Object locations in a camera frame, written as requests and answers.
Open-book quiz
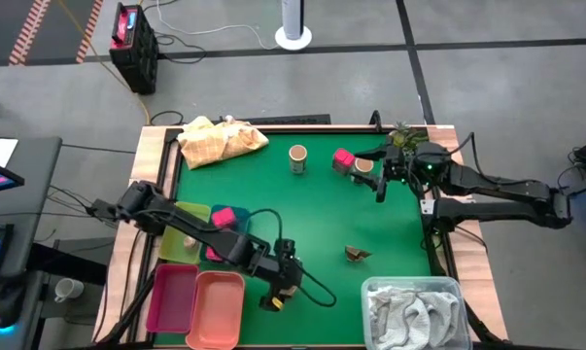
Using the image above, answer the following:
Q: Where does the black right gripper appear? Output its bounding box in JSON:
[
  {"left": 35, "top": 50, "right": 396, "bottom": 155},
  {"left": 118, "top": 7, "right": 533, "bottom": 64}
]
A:
[{"left": 352, "top": 143, "right": 416, "bottom": 204}]

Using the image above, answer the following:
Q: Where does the green table mat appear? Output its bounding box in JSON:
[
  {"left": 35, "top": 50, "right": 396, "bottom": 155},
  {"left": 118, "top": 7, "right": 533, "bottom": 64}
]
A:
[{"left": 155, "top": 131, "right": 432, "bottom": 347}]

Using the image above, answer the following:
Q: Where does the clear plastic bin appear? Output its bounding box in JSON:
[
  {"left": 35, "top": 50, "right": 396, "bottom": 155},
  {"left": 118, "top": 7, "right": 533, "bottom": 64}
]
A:
[{"left": 361, "top": 275, "right": 473, "bottom": 350}]

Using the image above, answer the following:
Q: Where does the teal plastic tray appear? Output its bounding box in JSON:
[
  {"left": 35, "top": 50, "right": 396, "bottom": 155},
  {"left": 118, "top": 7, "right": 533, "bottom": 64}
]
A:
[{"left": 202, "top": 203, "right": 252, "bottom": 263}]

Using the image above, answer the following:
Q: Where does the yellow checked cloth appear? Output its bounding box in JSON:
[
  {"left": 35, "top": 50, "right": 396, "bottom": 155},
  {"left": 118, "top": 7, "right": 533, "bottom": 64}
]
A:
[{"left": 177, "top": 115, "right": 270, "bottom": 170}]

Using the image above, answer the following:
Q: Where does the white mug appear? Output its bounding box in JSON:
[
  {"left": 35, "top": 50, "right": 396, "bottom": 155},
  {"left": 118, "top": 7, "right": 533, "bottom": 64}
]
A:
[{"left": 53, "top": 277, "right": 86, "bottom": 304}]

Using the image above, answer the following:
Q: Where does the magenta plastic tray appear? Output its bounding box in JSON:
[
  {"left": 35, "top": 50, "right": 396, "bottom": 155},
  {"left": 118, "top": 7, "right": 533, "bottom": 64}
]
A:
[{"left": 145, "top": 263, "right": 200, "bottom": 334}]

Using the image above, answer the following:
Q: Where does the red device with blue button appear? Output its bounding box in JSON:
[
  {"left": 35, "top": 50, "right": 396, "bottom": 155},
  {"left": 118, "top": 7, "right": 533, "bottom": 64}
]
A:
[{"left": 109, "top": 3, "right": 140, "bottom": 51}]

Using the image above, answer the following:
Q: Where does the lime green plastic tray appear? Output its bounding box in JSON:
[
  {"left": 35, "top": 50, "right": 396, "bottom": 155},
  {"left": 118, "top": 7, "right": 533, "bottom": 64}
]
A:
[{"left": 158, "top": 201, "right": 212, "bottom": 266}]

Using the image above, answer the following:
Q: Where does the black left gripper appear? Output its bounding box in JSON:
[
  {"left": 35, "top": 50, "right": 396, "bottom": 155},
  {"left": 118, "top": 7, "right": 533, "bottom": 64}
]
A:
[{"left": 259, "top": 237, "right": 304, "bottom": 312}]

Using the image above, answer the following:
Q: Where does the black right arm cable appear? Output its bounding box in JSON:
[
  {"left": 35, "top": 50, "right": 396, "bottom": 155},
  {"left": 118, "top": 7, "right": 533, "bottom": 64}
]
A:
[{"left": 447, "top": 130, "right": 483, "bottom": 186}]

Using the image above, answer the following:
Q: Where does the black computer mouse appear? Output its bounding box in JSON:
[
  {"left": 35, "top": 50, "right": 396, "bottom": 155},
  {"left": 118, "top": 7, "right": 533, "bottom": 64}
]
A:
[{"left": 0, "top": 279, "right": 27, "bottom": 335}]

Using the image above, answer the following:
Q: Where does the dark grey desk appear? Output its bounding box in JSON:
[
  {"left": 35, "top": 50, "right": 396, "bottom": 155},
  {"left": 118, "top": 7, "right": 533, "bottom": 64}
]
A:
[{"left": 0, "top": 135, "right": 64, "bottom": 350}]

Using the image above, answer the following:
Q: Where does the black floor cable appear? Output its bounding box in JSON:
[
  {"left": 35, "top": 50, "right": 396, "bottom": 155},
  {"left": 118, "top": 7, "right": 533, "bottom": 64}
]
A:
[{"left": 154, "top": 31, "right": 209, "bottom": 65}]

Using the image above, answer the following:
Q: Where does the small potted succulent plant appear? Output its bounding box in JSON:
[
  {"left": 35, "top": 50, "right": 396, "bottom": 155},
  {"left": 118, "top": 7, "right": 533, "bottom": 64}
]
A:
[{"left": 388, "top": 121, "right": 429, "bottom": 150}]

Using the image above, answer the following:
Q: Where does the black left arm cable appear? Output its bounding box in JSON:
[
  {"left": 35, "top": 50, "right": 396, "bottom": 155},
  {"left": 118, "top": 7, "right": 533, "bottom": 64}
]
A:
[{"left": 243, "top": 208, "right": 338, "bottom": 309}]

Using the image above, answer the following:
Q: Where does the black battery box red top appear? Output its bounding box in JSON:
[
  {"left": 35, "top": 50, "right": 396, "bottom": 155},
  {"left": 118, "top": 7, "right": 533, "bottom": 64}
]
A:
[{"left": 108, "top": 2, "right": 160, "bottom": 96}]

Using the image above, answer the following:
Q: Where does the white tower fan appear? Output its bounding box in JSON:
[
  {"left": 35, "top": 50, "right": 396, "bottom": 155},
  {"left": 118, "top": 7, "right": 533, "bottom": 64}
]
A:
[{"left": 274, "top": 0, "right": 314, "bottom": 52}]

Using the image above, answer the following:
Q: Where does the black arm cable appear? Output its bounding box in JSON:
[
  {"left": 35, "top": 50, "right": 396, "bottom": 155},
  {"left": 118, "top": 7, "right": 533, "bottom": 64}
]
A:
[
  {"left": 447, "top": 130, "right": 483, "bottom": 186},
  {"left": 243, "top": 208, "right": 338, "bottom": 309}
]

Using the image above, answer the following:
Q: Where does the brown paper packet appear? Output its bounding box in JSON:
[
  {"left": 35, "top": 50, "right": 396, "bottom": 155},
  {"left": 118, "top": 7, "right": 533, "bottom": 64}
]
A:
[{"left": 344, "top": 245, "right": 372, "bottom": 263}]

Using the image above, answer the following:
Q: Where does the yellow floor cable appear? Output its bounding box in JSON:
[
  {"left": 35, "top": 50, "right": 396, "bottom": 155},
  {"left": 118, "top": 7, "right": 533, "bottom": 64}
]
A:
[{"left": 56, "top": 0, "right": 152, "bottom": 125}]

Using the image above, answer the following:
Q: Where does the grey towel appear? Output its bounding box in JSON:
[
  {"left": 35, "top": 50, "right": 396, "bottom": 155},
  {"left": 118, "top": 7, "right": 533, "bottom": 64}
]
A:
[{"left": 368, "top": 285, "right": 462, "bottom": 350}]

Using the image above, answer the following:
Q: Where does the white floor cable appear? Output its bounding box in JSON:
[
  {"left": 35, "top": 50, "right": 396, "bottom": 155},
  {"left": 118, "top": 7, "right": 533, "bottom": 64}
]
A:
[{"left": 154, "top": 0, "right": 279, "bottom": 51}]

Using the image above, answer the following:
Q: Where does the salmon orange plastic tray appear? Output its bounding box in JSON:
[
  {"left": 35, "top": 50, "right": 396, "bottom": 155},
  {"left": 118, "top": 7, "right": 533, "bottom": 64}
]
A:
[{"left": 185, "top": 270, "right": 247, "bottom": 350}]

